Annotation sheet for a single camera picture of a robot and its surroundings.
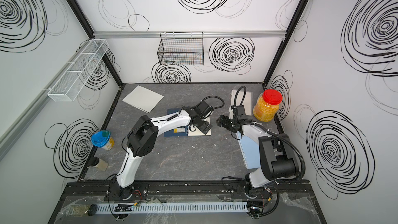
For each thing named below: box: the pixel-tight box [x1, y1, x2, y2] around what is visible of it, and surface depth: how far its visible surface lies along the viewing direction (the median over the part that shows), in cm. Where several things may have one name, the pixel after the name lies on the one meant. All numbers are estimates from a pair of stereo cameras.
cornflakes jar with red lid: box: [252, 89, 283, 122], surface depth 94 cm
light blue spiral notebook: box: [236, 132, 261, 170], surface depth 86 cm
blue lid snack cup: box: [90, 129, 115, 151], surface depth 83 cm
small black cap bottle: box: [89, 156, 109, 172], surface depth 77 cm
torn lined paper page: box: [121, 85, 165, 114], surface depth 115 cm
